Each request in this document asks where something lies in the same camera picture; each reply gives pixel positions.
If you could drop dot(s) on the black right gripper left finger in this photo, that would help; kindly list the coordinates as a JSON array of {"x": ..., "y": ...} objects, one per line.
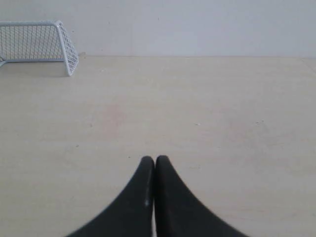
[{"x": 130, "y": 213}]

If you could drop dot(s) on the white miniature soccer goal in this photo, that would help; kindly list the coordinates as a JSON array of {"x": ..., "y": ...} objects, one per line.
[{"x": 40, "y": 41}]

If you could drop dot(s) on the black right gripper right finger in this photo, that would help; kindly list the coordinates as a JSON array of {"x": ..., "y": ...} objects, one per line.
[{"x": 179, "y": 213}]

